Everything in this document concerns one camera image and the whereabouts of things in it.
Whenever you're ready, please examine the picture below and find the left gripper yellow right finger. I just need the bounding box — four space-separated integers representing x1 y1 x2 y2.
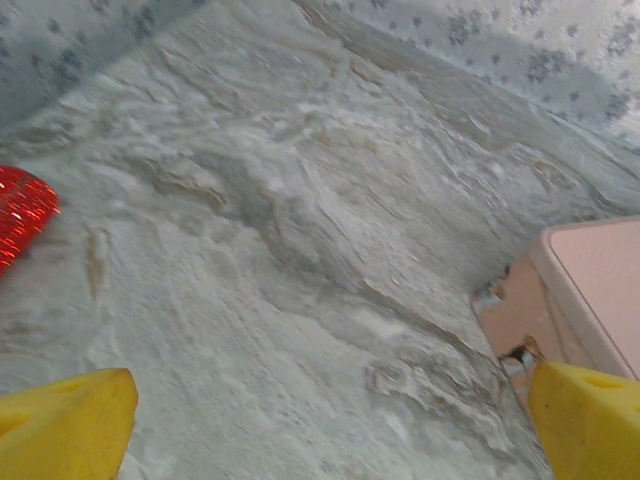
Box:
528 361 640 480

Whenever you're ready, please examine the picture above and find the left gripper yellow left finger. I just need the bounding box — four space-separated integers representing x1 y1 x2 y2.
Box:
0 368 139 480

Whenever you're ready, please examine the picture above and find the pink tin box with cartoon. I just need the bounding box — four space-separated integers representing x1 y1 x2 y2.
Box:
471 215 640 416

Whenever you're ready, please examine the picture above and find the red glitter cylinder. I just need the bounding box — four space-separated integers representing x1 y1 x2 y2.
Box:
0 165 62 277

